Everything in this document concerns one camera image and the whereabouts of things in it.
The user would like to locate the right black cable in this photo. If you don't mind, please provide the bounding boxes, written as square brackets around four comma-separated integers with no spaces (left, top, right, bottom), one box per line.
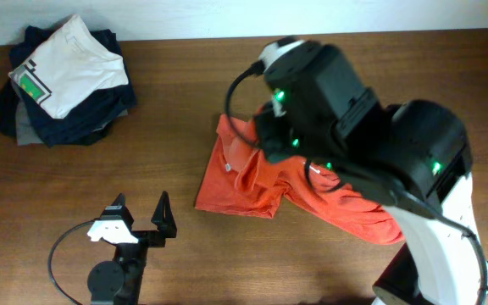
[225,61,488,297]

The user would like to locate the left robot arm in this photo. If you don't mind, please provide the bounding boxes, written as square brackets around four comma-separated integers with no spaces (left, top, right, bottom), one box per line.
[87,191,177,304]

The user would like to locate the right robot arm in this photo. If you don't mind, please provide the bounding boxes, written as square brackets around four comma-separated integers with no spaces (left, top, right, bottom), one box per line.
[256,36,488,304]

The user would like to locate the grey folded garment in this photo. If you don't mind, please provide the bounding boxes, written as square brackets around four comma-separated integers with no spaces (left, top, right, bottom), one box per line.
[15,102,113,146]

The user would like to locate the red orange t-shirt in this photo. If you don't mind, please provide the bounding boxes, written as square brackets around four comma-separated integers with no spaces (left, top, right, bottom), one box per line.
[195,114,404,245]

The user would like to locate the white folded t-shirt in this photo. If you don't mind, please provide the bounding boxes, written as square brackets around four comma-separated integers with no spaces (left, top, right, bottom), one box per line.
[8,14,129,119]

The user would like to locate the navy folded garment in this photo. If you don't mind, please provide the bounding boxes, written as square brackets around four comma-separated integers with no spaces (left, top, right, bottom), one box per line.
[0,26,136,147]

